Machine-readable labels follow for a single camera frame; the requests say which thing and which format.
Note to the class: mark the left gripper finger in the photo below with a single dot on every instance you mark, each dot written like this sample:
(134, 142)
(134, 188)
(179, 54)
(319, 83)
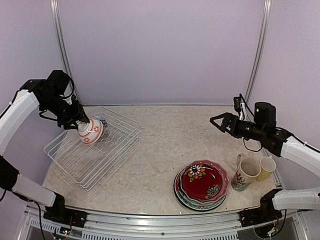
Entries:
(81, 115)
(70, 126)

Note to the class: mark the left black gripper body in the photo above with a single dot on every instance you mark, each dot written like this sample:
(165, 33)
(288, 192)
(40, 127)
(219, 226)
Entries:
(66, 113)

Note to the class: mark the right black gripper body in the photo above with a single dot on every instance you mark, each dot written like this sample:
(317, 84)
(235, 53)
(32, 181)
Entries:
(243, 132)

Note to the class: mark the white red patterned cup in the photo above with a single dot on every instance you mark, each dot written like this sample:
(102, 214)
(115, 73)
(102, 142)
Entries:
(90, 132)

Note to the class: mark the blue white patterned bowl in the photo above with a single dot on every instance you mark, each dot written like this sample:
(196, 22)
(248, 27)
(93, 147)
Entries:
(103, 122)

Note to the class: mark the floral green mug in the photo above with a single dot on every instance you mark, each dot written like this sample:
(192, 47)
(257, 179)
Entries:
(247, 170)

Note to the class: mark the yellow ceramic mug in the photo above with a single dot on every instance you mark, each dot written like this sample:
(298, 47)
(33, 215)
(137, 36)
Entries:
(268, 166)

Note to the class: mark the light green flower plate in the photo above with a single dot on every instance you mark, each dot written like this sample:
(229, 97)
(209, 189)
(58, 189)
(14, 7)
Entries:
(220, 198)

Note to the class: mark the black rimmed plate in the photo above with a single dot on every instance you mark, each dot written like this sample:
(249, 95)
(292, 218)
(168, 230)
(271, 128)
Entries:
(198, 208)

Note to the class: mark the red teal patterned plate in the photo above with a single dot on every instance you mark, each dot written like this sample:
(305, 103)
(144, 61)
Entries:
(192, 204)

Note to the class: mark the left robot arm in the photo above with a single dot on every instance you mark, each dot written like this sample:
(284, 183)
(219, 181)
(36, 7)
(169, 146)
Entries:
(45, 95)

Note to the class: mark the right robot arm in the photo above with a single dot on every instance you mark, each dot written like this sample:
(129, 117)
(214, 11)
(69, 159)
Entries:
(281, 143)

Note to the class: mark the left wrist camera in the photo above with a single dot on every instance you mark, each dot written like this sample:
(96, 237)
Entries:
(71, 99)

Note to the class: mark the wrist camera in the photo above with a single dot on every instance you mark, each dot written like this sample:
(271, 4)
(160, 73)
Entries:
(240, 107)
(71, 99)

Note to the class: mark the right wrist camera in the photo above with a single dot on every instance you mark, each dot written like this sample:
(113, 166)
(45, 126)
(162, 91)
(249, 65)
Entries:
(240, 107)

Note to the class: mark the white wire dish rack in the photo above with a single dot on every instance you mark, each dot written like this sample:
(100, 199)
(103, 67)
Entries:
(86, 165)

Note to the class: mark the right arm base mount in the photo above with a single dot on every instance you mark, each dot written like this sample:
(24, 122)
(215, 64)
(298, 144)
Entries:
(262, 214)

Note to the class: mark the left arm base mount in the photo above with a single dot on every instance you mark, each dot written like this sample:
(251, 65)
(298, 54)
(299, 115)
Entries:
(67, 216)

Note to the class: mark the front aluminium rail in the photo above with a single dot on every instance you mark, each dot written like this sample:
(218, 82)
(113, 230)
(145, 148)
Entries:
(104, 225)

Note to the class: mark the left aluminium frame post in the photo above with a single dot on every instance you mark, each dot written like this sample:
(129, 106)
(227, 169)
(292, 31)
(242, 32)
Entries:
(54, 6)

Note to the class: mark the aluminium frame post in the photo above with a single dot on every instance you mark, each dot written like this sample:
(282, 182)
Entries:
(54, 6)
(259, 48)

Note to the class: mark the right aluminium frame post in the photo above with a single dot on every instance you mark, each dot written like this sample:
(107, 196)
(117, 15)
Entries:
(259, 48)

